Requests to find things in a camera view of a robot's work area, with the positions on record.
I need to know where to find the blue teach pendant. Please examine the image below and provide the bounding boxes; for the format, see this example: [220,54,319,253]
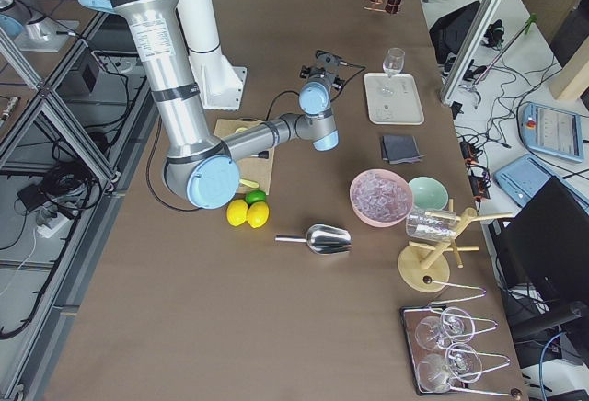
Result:
[520,103,584,163]
[494,155,566,208]

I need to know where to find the yellow lemon lower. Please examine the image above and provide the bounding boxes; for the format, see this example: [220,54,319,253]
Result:
[247,201,270,228]

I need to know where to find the hanging wine glass upper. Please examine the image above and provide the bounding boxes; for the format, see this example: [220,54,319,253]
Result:
[415,307,475,351]

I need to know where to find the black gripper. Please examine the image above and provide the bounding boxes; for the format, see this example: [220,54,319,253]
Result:
[301,65,344,89]

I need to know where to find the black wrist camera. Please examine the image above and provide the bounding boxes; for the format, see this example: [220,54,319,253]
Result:
[315,50,342,68]

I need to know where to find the black wine glass rack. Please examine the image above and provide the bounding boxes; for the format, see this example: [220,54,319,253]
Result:
[399,285,522,400]

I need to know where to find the clear glass mug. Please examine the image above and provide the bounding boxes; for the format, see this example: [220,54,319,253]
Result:
[405,208,459,242]

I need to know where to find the green lime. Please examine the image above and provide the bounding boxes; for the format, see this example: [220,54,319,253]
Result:
[244,189,267,205]

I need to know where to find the black folded case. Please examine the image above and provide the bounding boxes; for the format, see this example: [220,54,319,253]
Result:
[429,1,480,64]

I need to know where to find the black monitor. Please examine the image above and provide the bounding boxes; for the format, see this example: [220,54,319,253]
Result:
[498,177,588,304]

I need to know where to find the cream rabbit tray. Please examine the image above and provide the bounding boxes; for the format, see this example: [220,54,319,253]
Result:
[364,73,424,125]

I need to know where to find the steel muddler black tip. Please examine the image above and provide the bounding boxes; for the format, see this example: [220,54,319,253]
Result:
[251,151,270,159]

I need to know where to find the yellow plastic knife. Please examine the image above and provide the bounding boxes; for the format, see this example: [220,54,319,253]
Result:
[239,178,260,189]

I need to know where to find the steel ice scoop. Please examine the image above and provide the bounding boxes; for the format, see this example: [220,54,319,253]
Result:
[274,223,352,255]

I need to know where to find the yellow lemon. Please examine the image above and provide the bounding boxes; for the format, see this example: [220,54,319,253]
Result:
[247,201,270,228]
[225,199,248,226]

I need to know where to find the hanging wine glass lower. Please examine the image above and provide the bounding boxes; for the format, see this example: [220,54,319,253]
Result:
[417,343,482,393]

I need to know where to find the metal tripod pole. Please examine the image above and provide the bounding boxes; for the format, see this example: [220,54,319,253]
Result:
[459,13,537,92]

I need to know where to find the yellow lemon upper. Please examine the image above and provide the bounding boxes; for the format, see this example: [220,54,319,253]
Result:
[225,199,248,226]

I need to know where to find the wooden cup tree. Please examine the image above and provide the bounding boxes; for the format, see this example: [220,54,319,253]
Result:
[398,208,513,292]

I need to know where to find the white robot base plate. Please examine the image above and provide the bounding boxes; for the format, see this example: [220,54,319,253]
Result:
[201,53,248,111]

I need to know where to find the bamboo cutting board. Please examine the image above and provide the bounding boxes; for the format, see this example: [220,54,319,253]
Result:
[214,119,274,194]

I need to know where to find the white power strip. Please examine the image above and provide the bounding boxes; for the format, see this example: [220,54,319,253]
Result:
[36,205,78,238]

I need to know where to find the pink bowl of ice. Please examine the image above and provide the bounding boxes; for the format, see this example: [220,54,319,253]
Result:
[349,169,413,228]

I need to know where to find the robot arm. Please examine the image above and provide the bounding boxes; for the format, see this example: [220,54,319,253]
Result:
[78,0,342,209]

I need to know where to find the hanging wine glass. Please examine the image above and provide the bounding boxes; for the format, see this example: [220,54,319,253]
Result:
[417,343,482,393]
[415,307,475,351]

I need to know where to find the green ceramic bowl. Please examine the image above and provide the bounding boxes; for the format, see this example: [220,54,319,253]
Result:
[409,177,449,210]

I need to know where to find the clear wine glass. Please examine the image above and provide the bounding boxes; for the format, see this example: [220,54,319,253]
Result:
[380,48,406,96]

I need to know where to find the aluminium frame post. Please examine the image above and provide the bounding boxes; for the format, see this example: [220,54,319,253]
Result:
[440,0,502,106]

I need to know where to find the grey folded cloth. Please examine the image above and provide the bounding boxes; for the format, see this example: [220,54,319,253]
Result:
[381,134,422,165]

